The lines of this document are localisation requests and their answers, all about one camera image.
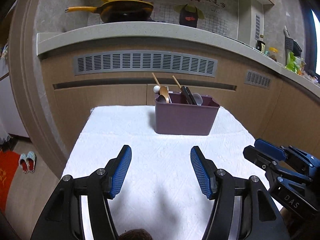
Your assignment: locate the grey stone countertop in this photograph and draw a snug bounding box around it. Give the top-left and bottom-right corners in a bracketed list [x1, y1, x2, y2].
[36, 22, 319, 97]

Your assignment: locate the white ceramic soup spoon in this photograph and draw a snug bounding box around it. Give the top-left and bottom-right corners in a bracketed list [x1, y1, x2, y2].
[192, 93, 203, 106]

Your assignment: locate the black cutout-handle spoon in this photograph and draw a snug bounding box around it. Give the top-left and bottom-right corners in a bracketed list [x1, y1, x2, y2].
[157, 95, 167, 103]

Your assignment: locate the yellow lidded jar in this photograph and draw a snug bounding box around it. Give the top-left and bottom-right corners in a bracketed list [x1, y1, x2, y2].
[268, 47, 278, 62]

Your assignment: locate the wooden spoon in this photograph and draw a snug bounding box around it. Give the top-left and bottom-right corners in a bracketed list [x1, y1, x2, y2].
[152, 73, 169, 103]

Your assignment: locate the wooden chopstick utensil handle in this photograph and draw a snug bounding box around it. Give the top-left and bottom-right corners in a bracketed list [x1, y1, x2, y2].
[172, 75, 182, 91]

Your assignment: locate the small white round-top utensil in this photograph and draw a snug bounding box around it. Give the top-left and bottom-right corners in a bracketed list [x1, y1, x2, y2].
[153, 85, 160, 94]

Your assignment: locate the dark bottle on counter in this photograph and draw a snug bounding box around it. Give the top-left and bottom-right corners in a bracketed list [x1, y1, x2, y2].
[256, 40, 265, 54]

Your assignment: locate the maroon plastic utensil caddy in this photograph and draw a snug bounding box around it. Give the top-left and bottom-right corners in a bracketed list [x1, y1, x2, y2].
[155, 92, 220, 136]

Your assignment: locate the long grey vent grille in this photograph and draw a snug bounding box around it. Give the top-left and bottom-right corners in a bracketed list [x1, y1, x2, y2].
[72, 50, 218, 77]

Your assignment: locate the green plastic bag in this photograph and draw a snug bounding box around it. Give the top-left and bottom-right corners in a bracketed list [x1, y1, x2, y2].
[285, 51, 306, 75]

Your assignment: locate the yellow frying pan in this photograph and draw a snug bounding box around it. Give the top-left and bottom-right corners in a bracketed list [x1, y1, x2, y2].
[65, 0, 154, 23]

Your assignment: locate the steel shovel-shaped spoon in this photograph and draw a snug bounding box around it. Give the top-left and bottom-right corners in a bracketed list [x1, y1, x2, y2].
[166, 86, 172, 103]

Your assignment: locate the cartoon kitchen wall sticker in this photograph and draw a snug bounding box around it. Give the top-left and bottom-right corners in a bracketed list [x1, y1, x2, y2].
[140, 0, 239, 38]

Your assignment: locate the red floor mat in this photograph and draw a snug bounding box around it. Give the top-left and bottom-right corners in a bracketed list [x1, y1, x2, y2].
[0, 151, 20, 213]

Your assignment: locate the small grey vent grille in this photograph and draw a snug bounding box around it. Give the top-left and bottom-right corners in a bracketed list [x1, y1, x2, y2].
[244, 70, 271, 89]

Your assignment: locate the pair of slippers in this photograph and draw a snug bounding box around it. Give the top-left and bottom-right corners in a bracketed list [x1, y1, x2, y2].
[18, 151, 36, 173]

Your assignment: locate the white textured table cloth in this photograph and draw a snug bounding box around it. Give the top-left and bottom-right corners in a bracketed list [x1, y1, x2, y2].
[63, 106, 269, 239]

